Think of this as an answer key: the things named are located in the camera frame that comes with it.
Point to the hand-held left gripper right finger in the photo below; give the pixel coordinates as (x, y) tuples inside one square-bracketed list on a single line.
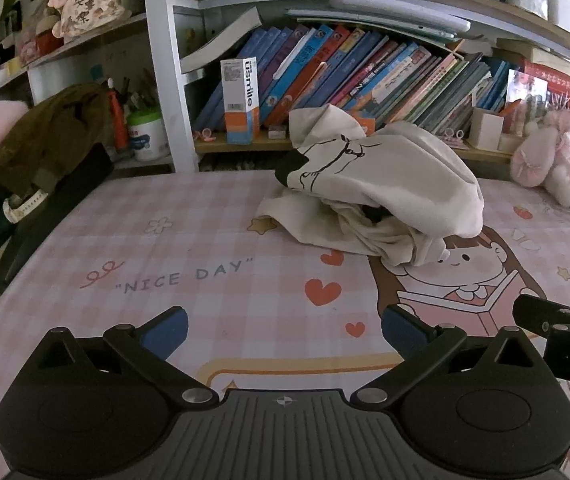
[(402, 332)]

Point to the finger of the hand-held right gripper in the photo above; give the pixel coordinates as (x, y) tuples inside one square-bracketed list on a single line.
[(535, 310)]

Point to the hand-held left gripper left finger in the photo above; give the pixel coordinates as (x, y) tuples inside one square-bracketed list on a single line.
[(165, 335)]

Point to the cream printed t-shirt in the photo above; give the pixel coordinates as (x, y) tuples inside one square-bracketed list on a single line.
[(415, 180)]

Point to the pink plush toy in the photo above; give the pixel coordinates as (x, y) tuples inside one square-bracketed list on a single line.
[(565, 160)]

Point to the black chair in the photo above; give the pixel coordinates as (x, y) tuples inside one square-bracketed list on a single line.
[(60, 200)]

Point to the white pen holder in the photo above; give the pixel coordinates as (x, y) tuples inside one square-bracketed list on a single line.
[(485, 127)]

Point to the white jar green lid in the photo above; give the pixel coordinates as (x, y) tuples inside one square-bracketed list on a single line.
[(147, 137)]

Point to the red bottle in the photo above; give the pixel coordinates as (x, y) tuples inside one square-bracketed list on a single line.
[(117, 120)]

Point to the red book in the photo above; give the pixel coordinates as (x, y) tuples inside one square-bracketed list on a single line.
[(560, 80)]

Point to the small white labelled block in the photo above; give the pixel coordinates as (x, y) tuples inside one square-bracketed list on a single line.
[(277, 132)]

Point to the olive jacket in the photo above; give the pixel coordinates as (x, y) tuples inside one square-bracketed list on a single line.
[(50, 130)]

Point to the bunch of pens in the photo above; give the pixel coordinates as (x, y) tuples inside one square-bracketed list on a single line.
[(140, 97)]

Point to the tall white orange box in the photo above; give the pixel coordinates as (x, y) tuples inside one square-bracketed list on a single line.
[(237, 90)]

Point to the beige book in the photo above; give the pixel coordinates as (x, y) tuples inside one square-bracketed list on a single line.
[(540, 52)]

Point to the row of colourful books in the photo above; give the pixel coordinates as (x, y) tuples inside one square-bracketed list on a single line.
[(365, 70)]

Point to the white wooden bookshelf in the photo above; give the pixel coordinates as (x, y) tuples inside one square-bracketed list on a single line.
[(160, 60)]

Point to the thick grey book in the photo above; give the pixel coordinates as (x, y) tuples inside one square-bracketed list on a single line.
[(220, 40)]

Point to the floral fabric ornament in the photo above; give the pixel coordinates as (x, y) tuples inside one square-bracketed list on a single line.
[(90, 5)]

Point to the photo frame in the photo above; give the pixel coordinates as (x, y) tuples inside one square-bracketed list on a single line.
[(525, 87)]

